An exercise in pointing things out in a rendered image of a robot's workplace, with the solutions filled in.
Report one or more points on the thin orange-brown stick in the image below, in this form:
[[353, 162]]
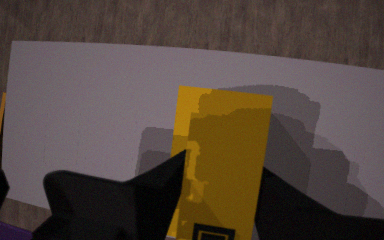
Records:
[[2, 110]]

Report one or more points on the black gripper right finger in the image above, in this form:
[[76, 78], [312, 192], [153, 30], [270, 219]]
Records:
[[285, 213]]

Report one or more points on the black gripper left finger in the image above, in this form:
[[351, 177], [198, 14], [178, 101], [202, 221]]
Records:
[[142, 206]]

